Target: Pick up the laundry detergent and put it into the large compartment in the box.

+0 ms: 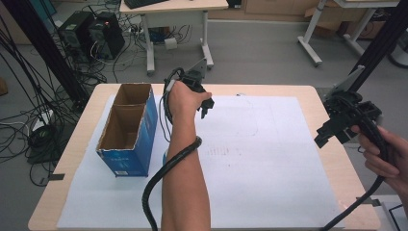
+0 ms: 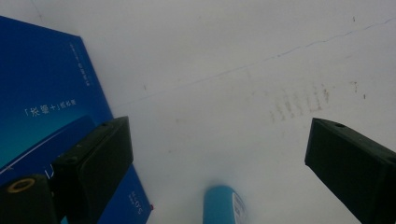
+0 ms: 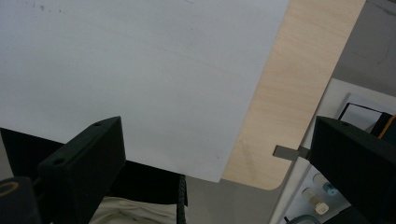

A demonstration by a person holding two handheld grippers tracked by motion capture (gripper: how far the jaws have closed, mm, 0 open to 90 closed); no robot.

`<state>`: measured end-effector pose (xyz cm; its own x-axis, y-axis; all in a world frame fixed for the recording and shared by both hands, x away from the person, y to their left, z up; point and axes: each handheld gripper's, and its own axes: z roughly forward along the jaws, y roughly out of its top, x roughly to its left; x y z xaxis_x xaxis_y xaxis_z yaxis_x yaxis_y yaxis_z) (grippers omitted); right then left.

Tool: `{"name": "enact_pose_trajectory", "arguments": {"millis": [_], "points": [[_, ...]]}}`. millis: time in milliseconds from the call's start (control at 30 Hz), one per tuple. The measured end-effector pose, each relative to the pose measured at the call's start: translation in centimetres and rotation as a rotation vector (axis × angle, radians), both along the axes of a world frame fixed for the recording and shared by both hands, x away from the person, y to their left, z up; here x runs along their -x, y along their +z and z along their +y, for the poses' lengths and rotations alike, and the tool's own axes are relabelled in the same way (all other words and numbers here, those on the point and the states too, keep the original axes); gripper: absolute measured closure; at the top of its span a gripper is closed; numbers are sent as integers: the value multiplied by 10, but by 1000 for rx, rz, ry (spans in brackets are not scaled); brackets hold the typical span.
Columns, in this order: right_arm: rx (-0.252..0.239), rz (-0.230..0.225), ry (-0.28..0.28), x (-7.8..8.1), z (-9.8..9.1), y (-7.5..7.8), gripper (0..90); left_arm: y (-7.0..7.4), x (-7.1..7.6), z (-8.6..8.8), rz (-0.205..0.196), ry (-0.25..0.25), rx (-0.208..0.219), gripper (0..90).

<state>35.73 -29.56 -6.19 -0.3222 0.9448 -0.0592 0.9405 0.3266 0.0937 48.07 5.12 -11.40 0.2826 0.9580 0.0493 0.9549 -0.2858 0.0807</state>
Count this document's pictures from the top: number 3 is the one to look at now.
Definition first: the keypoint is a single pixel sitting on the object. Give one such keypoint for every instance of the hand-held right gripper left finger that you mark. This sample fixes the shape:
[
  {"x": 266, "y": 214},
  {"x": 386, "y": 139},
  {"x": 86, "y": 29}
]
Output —
[{"x": 84, "y": 161}]

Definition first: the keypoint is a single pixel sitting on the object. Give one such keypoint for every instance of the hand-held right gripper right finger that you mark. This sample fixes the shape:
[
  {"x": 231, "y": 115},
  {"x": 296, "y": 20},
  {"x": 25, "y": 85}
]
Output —
[{"x": 351, "y": 158}]

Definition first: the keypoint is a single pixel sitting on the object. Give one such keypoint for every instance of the light blue round cap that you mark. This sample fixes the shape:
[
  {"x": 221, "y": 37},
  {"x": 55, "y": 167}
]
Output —
[{"x": 331, "y": 188}]

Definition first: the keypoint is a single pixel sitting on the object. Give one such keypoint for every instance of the black-framed white board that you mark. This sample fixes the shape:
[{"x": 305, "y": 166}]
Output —
[{"x": 361, "y": 116}]

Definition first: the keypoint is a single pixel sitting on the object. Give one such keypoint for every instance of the black and yellow tool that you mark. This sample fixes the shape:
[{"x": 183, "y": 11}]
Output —
[{"x": 388, "y": 130}]

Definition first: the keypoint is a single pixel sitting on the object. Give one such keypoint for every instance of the beige plug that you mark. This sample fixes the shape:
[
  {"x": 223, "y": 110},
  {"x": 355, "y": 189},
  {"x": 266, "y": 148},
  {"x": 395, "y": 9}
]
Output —
[{"x": 321, "y": 208}]

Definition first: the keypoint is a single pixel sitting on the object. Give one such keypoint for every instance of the black cloth garment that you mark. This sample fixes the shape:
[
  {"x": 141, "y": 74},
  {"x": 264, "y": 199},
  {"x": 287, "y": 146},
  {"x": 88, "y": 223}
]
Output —
[{"x": 149, "y": 183}]

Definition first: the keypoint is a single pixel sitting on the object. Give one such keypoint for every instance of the beige cloth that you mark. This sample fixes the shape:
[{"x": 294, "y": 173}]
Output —
[{"x": 137, "y": 213}]

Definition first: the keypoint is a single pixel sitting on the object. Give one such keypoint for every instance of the white paper sheet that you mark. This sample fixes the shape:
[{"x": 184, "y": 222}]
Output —
[{"x": 140, "y": 68}]

